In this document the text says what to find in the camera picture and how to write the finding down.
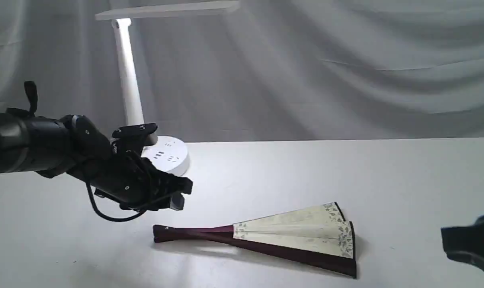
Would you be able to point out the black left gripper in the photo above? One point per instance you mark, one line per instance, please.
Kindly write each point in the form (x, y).
(134, 183)

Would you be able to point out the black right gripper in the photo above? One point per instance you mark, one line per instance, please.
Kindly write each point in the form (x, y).
(465, 244)

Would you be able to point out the folding paper fan dark ribs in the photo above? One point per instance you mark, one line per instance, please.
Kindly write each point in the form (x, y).
(318, 236)

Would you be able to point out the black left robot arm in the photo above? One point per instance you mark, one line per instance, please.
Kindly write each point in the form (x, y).
(73, 145)

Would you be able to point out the white desk lamp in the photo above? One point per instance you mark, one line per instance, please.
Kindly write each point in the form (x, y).
(167, 153)

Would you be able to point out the grey backdrop curtain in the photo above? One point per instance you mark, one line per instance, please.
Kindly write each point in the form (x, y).
(270, 70)

